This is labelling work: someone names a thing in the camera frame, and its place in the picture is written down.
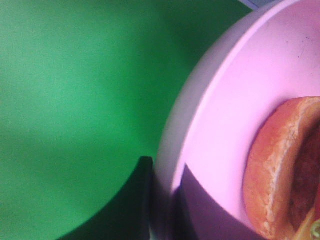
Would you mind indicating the green table cloth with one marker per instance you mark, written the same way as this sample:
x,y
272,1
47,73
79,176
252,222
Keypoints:
x,y
86,87

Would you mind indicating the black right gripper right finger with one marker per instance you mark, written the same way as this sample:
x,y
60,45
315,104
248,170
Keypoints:
x,y
199,217

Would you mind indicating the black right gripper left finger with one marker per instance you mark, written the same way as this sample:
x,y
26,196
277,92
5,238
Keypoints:
x,y
126,216

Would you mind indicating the pink round plate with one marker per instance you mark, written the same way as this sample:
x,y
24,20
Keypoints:
x,y
266,58

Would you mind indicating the burger with orange bun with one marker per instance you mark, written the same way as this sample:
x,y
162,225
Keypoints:
x,y
281,185

